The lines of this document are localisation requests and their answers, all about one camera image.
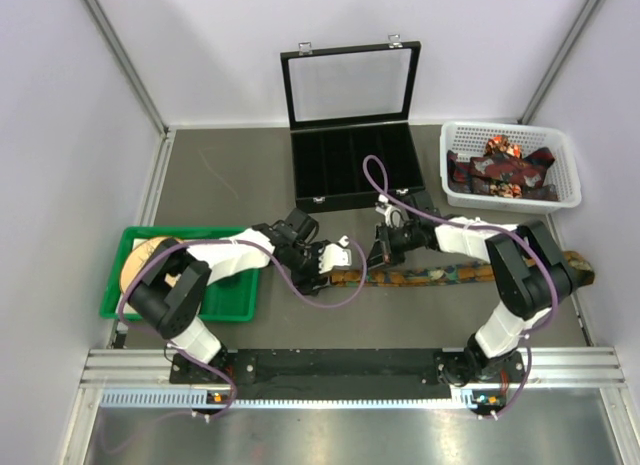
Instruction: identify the white perforated plastic basket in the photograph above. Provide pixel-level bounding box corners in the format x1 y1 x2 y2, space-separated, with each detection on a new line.
440 121 582 214

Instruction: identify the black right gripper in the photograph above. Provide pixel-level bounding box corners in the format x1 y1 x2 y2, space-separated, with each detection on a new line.
362 221 421 272

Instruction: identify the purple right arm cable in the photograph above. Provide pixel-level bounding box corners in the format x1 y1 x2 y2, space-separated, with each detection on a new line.
363 155 559 420

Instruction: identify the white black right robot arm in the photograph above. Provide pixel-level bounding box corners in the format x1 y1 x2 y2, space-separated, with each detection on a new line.
367 191 579 385

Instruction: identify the round beige painted plate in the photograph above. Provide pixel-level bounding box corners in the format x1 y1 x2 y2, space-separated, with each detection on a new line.
119 236 169 292

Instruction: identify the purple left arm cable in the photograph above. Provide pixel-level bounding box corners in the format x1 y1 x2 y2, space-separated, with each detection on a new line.
115 236 369 424

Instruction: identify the green plastic tray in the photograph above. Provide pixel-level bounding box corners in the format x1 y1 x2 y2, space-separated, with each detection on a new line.
99 226 260 322

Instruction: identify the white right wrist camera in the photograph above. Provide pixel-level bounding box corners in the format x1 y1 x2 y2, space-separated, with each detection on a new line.
375 194 404 228

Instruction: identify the aluminium frame rail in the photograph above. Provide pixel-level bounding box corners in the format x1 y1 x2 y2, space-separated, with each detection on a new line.
81 347 626 388

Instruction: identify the red floral rolled tie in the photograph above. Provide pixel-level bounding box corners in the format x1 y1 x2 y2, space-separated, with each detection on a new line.
484 135 522 158

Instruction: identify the orange blue leaf-pattern tie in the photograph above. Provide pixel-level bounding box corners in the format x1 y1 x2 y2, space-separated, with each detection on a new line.
327 251 597 289

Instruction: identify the grey slotted cable duct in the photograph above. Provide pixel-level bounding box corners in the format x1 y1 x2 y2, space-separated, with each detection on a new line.
99 386 498 412

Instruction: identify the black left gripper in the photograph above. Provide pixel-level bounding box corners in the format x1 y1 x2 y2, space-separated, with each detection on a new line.
286 240 332 296

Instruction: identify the dark red patterned tie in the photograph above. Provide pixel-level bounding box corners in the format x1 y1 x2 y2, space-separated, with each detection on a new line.
446 147 559 202

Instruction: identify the black glass-lid storage case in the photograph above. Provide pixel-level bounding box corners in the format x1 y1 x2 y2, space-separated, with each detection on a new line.
280 35 425 213

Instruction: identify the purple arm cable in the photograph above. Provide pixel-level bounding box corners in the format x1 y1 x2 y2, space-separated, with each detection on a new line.
115 236 369 424
363 155 559 420

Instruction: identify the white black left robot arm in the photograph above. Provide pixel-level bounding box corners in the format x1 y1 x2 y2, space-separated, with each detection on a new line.
118 209 350 382

